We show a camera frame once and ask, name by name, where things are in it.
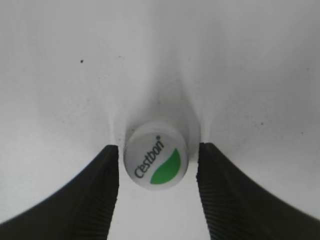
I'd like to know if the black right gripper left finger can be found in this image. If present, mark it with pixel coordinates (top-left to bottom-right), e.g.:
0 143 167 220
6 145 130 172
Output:
0 145 119 240

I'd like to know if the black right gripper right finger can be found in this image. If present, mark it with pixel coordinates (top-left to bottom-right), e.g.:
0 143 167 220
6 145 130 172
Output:
196 142 320 240

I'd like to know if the white green bottle cap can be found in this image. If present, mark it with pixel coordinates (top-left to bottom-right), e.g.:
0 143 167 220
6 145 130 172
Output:
123 121 189 191

